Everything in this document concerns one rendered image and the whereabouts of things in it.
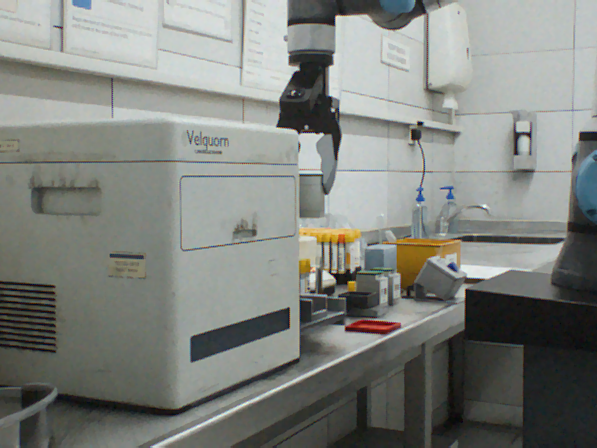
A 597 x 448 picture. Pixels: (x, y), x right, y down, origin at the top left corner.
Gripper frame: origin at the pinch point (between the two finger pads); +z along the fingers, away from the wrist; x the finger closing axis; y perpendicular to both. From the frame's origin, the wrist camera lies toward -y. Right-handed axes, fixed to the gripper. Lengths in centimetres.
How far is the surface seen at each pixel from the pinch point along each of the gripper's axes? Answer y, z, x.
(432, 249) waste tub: 49, 14, -15
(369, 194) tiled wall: 168, 5, 17
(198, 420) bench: -48, 22, 0
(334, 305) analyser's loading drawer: -3.9, 17.5, -5.0
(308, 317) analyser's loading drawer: -13.7, 17.7, -3.4
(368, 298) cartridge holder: 16.1, 19.2, -6.9
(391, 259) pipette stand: 41.9, 15.1, -7.3
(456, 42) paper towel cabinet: 227, -55, -9
